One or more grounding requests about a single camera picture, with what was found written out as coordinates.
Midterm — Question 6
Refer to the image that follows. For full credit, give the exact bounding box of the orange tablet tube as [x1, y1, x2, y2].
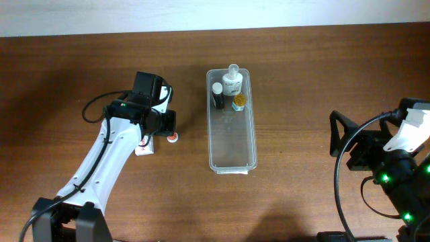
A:
[167, 132, 179, 143]

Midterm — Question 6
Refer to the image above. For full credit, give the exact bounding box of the white Panadol box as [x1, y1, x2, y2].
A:
[135, 135, 155, 156]

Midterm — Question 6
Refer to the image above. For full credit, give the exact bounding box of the dark bottle white cap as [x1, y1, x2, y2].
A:
[212, 82, 224, 110]

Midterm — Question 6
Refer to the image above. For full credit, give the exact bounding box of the white plastic bottle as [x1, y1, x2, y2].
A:
[222, 64, 243, 96]

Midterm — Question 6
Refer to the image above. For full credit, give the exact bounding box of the small jar gold lid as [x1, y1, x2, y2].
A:
[232, 93, 247, 112]

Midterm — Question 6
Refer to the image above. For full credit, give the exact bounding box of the clear plastic container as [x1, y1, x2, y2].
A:
[206, 69, 258, 174]

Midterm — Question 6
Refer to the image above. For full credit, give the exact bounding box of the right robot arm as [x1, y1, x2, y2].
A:
[316, 97, 429, 241]

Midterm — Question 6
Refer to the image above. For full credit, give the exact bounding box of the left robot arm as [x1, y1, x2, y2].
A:
[19, 71, 176, 241]

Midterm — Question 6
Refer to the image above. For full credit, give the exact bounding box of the left black cable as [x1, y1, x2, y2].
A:
[18, 76, 174, 242]

